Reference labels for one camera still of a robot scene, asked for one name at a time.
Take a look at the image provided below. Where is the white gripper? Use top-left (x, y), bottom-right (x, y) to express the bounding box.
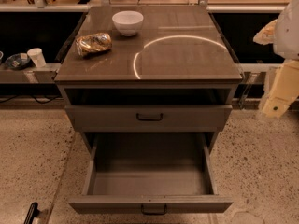
top-left (253, 0), bottom-right (299, 118)

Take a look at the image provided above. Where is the grey drawer cabinet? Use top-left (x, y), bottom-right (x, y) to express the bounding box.
top-left (53, 5), bottom-right (244, 216)

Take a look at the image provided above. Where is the open middle drawer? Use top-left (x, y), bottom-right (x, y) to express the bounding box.
top-left (69, 133), bottom-right (233, 214)

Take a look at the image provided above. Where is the white bowl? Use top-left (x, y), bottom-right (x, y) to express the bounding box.
top-left (112, 10), bottom-right (144, 36)

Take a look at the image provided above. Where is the white paper cup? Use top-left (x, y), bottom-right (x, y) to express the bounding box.
top-left (27, 48), bottom-right (46, 67)

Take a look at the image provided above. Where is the dark patterned bowl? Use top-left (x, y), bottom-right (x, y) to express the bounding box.
top-left (5, 53), bottom-right (31, 70)

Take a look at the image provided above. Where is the black object on floor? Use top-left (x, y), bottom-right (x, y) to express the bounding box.
top-left (23, 202), bottom-right (39, 224)

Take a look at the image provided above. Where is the black top drawer handle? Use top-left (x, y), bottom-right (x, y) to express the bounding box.
top-left (135, 113), bottom-right (164, 122)

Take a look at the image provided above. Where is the black drawer handle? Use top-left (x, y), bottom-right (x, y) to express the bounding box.
top-left (135, 113), bottom-right (164, 122)
top-left (140, 204), bottom-right (167, 216)

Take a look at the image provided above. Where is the black middle drawer handle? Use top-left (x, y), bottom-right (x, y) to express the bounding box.
top-left (140, 204), bottom-right (167, 216)

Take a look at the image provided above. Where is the black floor cable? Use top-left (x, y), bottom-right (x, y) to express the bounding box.
top-left (0, 94), bottom-right (62, 105)

